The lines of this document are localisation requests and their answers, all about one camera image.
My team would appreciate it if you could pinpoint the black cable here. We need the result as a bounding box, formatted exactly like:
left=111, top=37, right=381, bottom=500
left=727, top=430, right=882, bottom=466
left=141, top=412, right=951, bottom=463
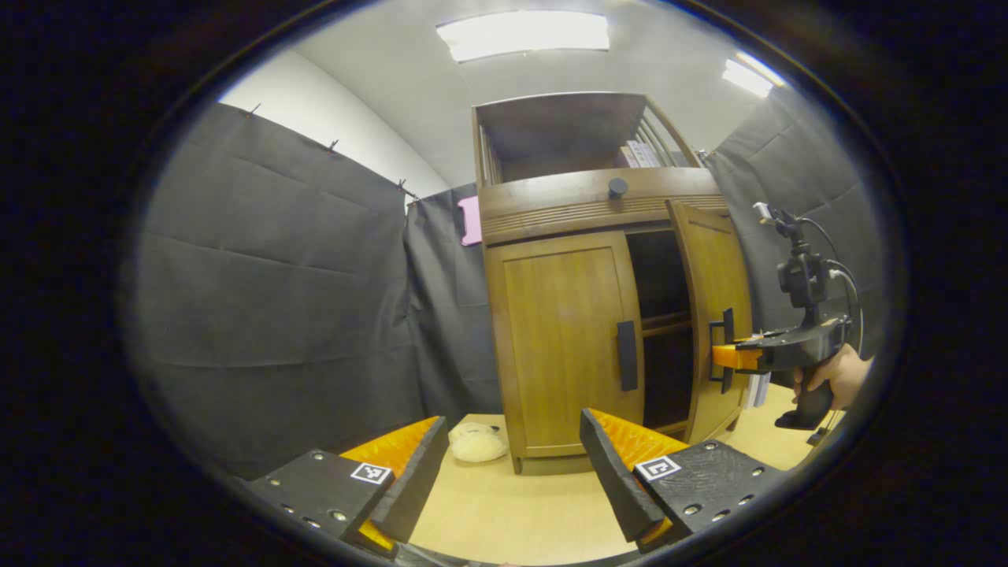
left=802, top=217, right=865, bottom=355

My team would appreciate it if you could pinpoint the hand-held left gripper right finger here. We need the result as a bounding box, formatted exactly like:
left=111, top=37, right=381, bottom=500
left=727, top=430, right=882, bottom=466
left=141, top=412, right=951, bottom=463
left=580, top=408, right=788, bottom=554

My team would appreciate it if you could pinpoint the wooden cabinet door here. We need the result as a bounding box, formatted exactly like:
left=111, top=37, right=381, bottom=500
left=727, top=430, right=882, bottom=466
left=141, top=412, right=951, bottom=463
left=484, top=230, right=647, bottom=459
left=667, top=199, right=754, bottom=443

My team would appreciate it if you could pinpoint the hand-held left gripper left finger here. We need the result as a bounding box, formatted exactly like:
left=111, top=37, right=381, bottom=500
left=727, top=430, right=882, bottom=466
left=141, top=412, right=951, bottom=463
left=240, top=416, right=450, bottom=556

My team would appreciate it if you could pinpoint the black backdrop cloth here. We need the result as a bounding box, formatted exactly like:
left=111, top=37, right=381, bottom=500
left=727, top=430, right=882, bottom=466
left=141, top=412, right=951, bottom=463
left=126, top=87, right=891, bottom=481

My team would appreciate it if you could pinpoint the large ceiling light panel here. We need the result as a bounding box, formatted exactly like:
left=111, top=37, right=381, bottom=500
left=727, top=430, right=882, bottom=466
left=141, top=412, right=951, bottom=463
left=435, top=10, right=611, bottom=64

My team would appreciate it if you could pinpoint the small ceiling light panel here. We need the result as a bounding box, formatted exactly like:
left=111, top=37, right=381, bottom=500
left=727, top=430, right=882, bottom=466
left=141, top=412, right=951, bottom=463
left=722, top=51, right=788, bottom=99

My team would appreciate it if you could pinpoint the wooden double-door shoe cabinet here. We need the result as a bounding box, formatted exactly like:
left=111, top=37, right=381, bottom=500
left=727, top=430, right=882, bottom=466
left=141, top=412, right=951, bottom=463
left=472, top=91, right=729, bottom=476

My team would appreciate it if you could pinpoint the wooden inner cabinet shelf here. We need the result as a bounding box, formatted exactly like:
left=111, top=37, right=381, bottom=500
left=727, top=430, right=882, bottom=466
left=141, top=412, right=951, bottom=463
left=642, top=311, right=695, bottom=338

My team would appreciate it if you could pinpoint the cream plush toy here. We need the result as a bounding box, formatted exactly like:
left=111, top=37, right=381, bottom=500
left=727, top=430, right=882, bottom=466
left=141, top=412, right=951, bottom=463
left=449, top=422, right=509, bottom=463

